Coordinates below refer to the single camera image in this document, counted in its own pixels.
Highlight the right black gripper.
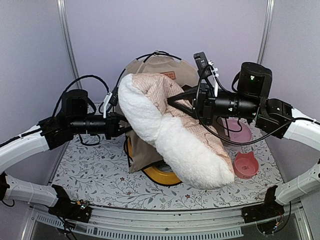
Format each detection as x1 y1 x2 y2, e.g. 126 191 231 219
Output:
167 81 259 124

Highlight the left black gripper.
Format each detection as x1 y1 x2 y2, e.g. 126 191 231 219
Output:
69 110 138 140

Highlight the beige fabric pet tent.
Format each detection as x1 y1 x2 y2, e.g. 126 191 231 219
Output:
116 50 198 173

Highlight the brown patterned pet cushion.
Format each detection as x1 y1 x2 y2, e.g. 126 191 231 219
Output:
118 73 235 190

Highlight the black tent pole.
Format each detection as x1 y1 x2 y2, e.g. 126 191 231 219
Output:
115 50 183 88

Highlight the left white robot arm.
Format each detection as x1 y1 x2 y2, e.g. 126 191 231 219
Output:
0 89 131 217

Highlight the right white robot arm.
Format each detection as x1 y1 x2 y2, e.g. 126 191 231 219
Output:
167 62 320 166

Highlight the yellow double bowl holder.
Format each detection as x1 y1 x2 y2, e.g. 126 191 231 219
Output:
123 136 182 187

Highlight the pink flat plate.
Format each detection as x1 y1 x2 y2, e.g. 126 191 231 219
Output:
222 118 253 143

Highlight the pink cat-ear bowl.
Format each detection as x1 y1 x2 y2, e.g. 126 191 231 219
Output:
233 151 260 180

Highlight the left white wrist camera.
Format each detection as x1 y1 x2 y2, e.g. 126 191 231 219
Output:
102 86 119 119

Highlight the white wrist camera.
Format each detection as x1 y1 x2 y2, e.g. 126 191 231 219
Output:
102 86 119 119
193 51 219 90

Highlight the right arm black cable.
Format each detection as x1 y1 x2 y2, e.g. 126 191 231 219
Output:
196 63 316 146

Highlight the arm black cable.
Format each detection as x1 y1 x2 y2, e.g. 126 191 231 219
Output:
51 74 111 118
196 63 316 146

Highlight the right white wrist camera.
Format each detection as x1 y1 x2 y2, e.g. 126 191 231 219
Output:
193 51 219 90

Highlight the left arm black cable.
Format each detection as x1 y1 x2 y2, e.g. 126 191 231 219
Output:
51 74 111 118

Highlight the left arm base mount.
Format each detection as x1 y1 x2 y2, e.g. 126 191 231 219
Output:
48 184 92 223

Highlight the front aluminium table rail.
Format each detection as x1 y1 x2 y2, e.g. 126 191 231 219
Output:
21 202 315 240

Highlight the right aluminium frame post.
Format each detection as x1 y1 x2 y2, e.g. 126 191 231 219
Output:
256 0 275 65

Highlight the aluminium frame post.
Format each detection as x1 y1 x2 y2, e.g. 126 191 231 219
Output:
56 0 79 79
256 0 275 65

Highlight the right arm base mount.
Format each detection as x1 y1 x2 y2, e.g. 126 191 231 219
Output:
241 185 285 235

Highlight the left aluminium frame post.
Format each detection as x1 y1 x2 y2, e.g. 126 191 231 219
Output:
56 0 79 79

